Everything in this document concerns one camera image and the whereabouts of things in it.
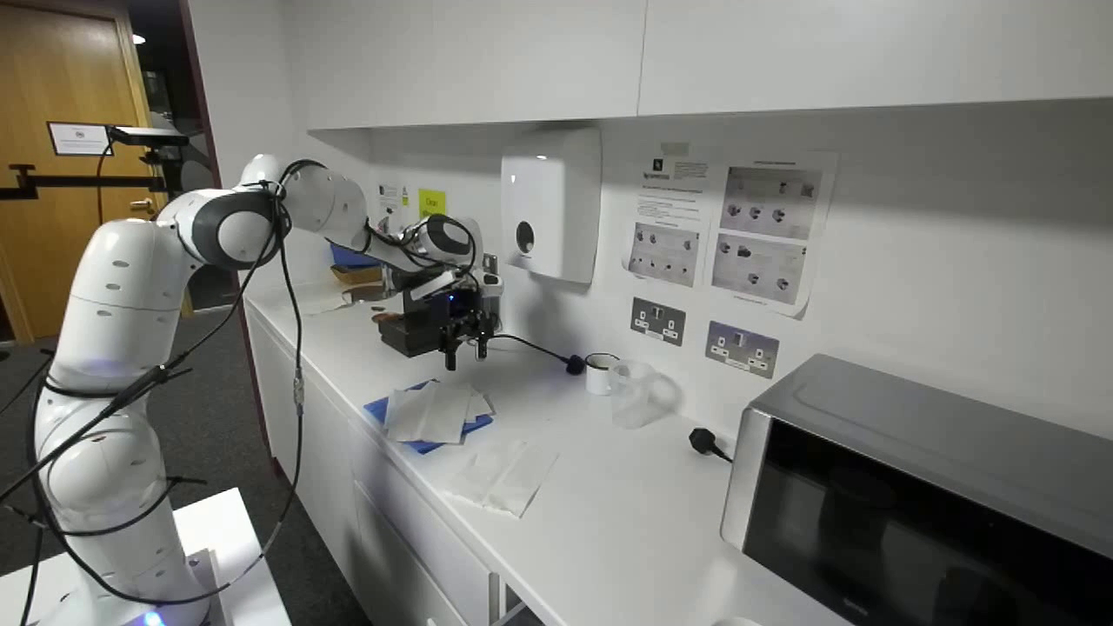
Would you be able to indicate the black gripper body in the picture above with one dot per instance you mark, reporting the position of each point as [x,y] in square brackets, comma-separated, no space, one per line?
[459,307]

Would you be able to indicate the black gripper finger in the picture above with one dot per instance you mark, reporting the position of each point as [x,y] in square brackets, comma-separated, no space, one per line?
[481,346]
[451,346]

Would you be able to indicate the white napkin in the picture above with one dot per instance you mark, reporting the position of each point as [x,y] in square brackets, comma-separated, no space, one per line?
[503,479]
[438,407]

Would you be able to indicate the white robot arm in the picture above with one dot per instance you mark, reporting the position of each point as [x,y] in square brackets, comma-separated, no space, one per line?
[95,458]

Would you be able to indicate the blue placemat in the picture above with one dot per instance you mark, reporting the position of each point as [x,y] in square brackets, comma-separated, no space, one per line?
[413,437]

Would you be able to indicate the yellow green sign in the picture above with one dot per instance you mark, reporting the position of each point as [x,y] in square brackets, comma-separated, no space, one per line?
[430,203]

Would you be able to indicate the white paper towel dispenser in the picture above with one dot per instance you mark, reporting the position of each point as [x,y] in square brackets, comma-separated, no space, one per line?
[550,195]

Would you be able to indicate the clear glass cup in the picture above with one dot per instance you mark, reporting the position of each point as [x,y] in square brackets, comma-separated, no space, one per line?
[646,397]

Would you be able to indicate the black power plug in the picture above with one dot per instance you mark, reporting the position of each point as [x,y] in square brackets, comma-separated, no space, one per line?
[707,443]

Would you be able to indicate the instruction poster sheet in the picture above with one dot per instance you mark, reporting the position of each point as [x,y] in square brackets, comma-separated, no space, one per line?
[740,227]

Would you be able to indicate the wooden door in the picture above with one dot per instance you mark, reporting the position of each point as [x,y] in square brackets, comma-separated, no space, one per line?
[66,71]

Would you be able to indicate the stainless steel microwave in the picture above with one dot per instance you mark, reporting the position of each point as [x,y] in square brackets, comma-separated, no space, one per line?
[907,506]

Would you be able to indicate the wall socket plate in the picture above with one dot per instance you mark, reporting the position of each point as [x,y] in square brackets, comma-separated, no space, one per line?
[657,322]
[742,350]

